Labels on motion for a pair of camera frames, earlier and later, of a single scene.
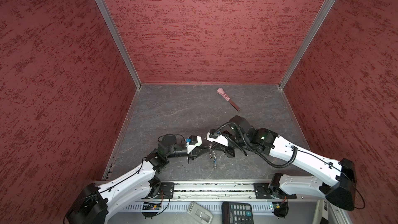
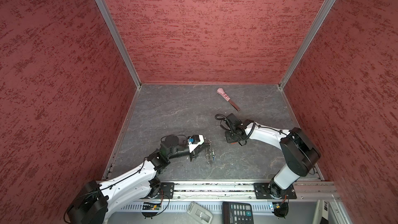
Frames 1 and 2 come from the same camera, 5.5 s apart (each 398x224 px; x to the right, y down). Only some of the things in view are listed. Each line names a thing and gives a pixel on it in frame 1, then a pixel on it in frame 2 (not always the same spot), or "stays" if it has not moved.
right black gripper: [226, 149] to [229, 139]
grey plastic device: [199, 213] stays
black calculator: [237, 213] stays
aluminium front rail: [213, 191] stays
